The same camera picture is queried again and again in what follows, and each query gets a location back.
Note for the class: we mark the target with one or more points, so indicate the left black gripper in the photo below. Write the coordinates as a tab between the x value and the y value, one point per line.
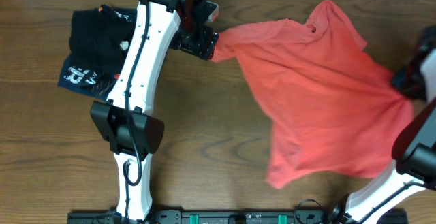
203	42

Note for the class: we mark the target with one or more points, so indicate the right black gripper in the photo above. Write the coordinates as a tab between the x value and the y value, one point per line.
398	82

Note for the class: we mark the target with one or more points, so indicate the red t-shirt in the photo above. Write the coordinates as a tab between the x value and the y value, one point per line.
332	107

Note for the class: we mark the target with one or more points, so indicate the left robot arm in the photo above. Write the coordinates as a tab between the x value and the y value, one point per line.
125	119

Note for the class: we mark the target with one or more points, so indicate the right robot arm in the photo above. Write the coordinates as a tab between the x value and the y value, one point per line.
413	154

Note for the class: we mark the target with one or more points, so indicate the black folded garment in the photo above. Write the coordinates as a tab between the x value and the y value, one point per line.
96	37

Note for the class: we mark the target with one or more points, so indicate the navy printed folded shirt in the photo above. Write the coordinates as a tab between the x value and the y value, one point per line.
86	81

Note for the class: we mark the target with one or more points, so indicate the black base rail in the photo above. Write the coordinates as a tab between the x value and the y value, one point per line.
310	215

